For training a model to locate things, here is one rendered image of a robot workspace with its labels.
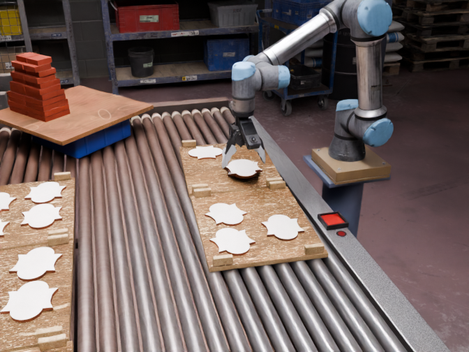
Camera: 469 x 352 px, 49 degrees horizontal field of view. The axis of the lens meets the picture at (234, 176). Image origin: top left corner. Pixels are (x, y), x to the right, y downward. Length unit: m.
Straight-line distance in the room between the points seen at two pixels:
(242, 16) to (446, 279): 3.93
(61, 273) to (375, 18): 1.24
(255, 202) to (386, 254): 1.59
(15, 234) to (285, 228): 0.83
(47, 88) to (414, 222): 2.41
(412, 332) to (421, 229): 2.18
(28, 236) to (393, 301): 1.07
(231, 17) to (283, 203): 4.42
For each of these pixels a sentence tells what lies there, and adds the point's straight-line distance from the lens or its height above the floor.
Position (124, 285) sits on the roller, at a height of 0.92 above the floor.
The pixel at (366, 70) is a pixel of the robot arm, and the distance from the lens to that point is 1.86.
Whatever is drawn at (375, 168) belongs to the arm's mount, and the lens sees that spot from 2.07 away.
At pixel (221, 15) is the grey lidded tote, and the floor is 0.77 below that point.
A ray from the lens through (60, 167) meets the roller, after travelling 2.12.
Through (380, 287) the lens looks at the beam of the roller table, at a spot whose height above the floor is 0.91.
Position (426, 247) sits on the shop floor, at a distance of 3.33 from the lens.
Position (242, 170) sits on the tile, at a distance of 1.87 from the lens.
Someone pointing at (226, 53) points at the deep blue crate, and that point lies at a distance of 6.07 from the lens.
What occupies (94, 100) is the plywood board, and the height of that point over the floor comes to 1.04.
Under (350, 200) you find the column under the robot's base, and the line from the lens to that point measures 2.17.
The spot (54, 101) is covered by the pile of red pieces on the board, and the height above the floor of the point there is 1.11.
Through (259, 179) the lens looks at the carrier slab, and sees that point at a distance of 1.88.
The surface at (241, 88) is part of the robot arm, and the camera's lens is 1.64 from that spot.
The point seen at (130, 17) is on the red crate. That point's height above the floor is 0.81.
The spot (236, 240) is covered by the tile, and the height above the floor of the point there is 0.94.
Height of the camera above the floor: 1.82
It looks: 28 degrees down
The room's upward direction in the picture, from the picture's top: straight up
